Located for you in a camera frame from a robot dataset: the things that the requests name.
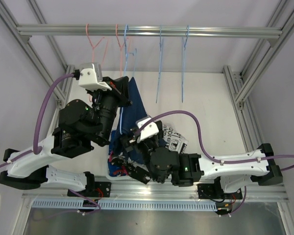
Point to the blue hanger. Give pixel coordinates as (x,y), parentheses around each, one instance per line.
(183,54)
(127,53)
(161,48)

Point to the navy blue trousers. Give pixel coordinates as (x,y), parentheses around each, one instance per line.
(127,120)

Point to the aluminium frame struts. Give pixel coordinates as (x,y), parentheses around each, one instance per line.
(240,84)
(61,94)

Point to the pink hanger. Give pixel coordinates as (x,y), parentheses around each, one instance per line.
(121,49)
(94,46)

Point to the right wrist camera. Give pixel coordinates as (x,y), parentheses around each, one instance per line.
(149,131)

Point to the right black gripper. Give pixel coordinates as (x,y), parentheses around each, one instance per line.
(130,142)

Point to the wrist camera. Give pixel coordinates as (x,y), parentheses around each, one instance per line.
(89,77)
(149,131)

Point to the left aluminium frame struts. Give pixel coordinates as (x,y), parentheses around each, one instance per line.
(61,94)

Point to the right aluminium frame struts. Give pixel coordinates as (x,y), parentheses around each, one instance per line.
(240,84)

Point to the white plastic basket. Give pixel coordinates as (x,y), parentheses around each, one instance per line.
(115,178)

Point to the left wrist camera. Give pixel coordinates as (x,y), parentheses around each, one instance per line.
(89,77)

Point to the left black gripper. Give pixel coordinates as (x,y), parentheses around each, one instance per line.
(122,102)

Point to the aluminium hanging rail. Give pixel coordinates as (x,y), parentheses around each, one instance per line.
(148,31)

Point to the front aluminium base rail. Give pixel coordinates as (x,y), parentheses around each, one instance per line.
(134,190)

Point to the white black print trousers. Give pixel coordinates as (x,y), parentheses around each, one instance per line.
(174,140)

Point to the white slotted cable duct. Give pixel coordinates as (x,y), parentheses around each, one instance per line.
(126,205)

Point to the black white patterned trousers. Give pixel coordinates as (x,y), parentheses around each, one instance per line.
(134,171)

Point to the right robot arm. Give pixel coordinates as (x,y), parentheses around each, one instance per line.
(183,169)

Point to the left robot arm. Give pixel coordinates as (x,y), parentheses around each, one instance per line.
(79,126)

